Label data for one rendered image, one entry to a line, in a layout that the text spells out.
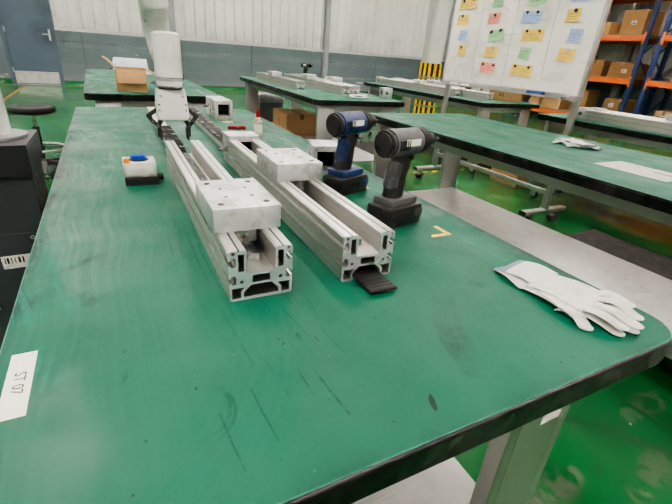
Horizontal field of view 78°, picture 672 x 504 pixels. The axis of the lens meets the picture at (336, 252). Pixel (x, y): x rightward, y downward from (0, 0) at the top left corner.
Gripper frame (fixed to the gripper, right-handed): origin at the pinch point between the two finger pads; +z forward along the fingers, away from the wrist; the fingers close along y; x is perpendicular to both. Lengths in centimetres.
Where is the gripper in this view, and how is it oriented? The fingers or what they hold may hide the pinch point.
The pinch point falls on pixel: (174, 135)
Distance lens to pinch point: 158.2
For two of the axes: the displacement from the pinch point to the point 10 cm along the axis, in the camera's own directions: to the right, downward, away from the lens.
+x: 4.4, 4.1, -7.9
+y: -8.9, 1.4, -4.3
